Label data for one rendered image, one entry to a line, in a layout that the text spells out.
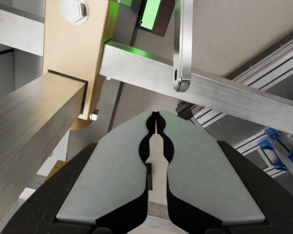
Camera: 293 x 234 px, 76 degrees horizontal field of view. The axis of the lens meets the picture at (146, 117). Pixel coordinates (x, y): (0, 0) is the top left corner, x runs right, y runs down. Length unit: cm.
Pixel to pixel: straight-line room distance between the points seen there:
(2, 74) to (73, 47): 32
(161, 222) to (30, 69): 41
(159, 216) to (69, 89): 27
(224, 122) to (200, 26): 48
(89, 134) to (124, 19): 23
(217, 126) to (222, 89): 81
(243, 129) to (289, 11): 59
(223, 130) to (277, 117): 79
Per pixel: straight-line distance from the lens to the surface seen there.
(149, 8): 32
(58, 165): 35
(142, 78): 19
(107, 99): 36
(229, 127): 103
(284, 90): 105
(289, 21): 121
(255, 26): 114
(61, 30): 19
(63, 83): 18
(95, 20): 18
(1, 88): 50
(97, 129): 40
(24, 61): 50
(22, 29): 22
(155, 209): 37
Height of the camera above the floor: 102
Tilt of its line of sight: 61 degrees down
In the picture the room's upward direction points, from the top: 176 degrees counter-clockwise
